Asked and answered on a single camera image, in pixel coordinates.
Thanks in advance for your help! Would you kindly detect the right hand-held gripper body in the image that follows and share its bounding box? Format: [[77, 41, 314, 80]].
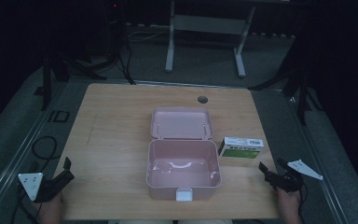
[[265, 159, 324, 193]]

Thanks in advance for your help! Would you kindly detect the person's right hand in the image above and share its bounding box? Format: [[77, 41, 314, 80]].
[[276, 188, 303, 224]]

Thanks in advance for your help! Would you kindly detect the metal floor rail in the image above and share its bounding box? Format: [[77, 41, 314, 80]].
[[0, 81, 71, 220], [287, 94, 352, 224]]

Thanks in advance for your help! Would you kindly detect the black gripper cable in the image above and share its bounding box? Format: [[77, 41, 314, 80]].
[[297, 181, 310, 217], [9, 182, 43, 224]]

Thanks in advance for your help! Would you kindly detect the black looped floor cable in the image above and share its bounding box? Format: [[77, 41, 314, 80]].
[[31, 135, 59, 161]]

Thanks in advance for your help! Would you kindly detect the white metal desk frame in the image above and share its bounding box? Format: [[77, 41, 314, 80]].
[[164, 0, 257, 78]]

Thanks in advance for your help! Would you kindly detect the person's left hand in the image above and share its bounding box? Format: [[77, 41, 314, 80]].
[[34, 192, 65, 224]]

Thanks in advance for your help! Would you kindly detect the white green medicine box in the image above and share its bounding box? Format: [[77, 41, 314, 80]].
[[217, 136, 266, 160]]

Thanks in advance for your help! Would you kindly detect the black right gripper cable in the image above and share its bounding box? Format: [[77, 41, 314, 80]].
[[297, 181, 310, 217]]

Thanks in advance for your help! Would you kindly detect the black cable from stand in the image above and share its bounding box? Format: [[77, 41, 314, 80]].
[[117, 41, 137, 86]]

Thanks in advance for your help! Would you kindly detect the white floor cable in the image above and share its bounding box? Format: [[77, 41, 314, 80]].
[[126, 28, 170, 43]]

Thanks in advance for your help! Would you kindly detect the pink plastic storage box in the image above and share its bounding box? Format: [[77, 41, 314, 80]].
[[145, 105, 224, 203]]

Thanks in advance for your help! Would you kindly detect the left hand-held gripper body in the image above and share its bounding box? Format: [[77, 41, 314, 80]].
[[18, 170, 64, 203]]

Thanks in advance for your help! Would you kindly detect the black tripod stand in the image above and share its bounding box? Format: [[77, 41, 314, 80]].
[[33, 43, 108, 112], [247, 27, 324, 127]]

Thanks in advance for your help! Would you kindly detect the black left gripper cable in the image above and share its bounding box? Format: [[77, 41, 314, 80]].
[[9, 182, 43, 224]]

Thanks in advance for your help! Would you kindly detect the black stand with red light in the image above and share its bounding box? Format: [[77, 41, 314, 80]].
[[103, 0, 127, 63]]

